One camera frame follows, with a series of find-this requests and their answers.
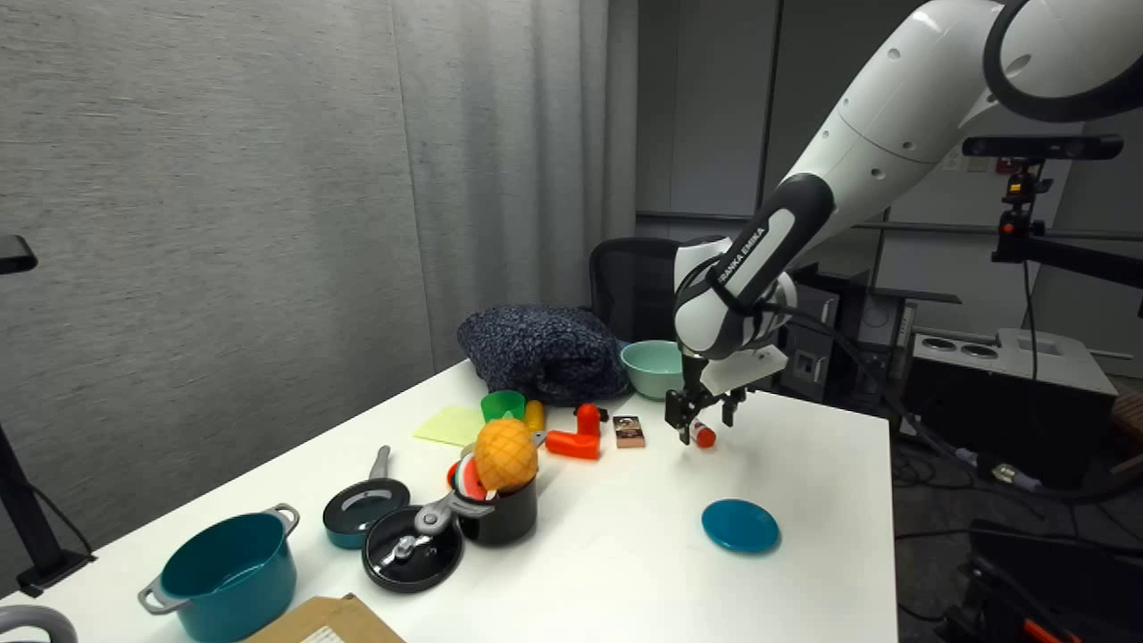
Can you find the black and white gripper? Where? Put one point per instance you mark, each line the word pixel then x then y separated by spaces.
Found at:
pixel 722 346

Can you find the orange and white bottle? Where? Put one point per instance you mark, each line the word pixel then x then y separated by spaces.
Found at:
pixel 700 438

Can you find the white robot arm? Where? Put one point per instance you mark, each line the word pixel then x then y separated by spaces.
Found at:
pixel 942 69

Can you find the mint green bowl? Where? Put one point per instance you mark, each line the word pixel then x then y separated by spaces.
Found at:
pixel 655 364

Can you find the small chocolate box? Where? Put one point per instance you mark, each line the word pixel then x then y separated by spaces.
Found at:
pixel 630 432

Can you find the orange L-shaped block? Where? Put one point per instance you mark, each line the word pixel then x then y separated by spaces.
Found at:
pixel 584 441

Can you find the teal round plate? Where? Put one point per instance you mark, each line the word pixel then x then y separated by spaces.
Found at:
pixel 742 525

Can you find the black office chair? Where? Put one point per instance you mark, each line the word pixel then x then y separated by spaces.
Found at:
pixel 634 282

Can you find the dark speckled cloth bag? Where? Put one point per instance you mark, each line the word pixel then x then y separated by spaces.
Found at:
pixel 551 356

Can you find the yellow toy pineapple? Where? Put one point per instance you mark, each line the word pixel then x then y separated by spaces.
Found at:
pixel 506 456

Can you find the black mug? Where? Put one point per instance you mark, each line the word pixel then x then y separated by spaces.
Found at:
pixel 494 521

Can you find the light green cloth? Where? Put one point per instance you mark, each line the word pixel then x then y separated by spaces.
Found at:
pixel 450 427

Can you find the black pot lid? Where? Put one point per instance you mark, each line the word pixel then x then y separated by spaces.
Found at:
pixel 406 559

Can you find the black equipment cart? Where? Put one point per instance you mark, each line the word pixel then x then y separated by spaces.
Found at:
pixel 1025 396

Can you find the small teal frying pan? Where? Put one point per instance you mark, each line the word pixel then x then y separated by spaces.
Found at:
pixel 355 512

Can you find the brown cardboard box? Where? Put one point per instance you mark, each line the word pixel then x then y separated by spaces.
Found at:
pixel 327 618

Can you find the teal cooking pot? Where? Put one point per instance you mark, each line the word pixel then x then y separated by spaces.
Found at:
pixel 228 579

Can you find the black tripod stand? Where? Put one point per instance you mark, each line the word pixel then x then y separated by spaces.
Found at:
pixel 44 529

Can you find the black camera on stand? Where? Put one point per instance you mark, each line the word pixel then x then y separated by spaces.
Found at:
pixel 1018 235

